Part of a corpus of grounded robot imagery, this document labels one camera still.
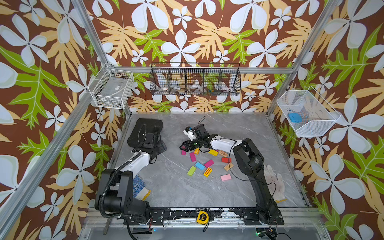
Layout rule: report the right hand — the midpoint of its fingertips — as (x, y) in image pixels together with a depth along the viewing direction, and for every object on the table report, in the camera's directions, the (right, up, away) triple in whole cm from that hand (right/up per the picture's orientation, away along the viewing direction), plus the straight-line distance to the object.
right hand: (183, 145), depth 98 cm
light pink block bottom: (+26, -18, -10) cm, 33 cm away
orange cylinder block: (+9, -3, -3) cm, 10 cm away
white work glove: (+54, -21, -13) cm, 59 cm away
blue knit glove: (-25, -21, -14) cm, 36 cm away
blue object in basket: (+64, +18, -16) cm, 68 cm away
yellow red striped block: (+15, -15, -10) cm, 24 cm away
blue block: (+10, -12, -7) cm, 17 cm away
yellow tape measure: (+11, -33, -26) cm, 43 cm away
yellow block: (+20, -4, -2) cm, 20 cm away
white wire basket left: (-41, +36, -12) cm, 56 cm away
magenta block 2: (+6, -7, -2) cm, 10 cm away
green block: (+5, -14, -9) cm, 18 cm away
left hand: (-15, +1, -5) cm, 15 cm away
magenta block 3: (+17, -11, -4) cm, 21 cm away
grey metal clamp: (-36, -34, -25) cm, 55 cm away
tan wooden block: (+27, -13, -7) cm, 31 cm away
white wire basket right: (+71, +18, -22) cm, 76 cm away
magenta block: (0, -4, -4) cm, 6 cm away
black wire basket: (+8, +44, -2) cm, 45 cm away
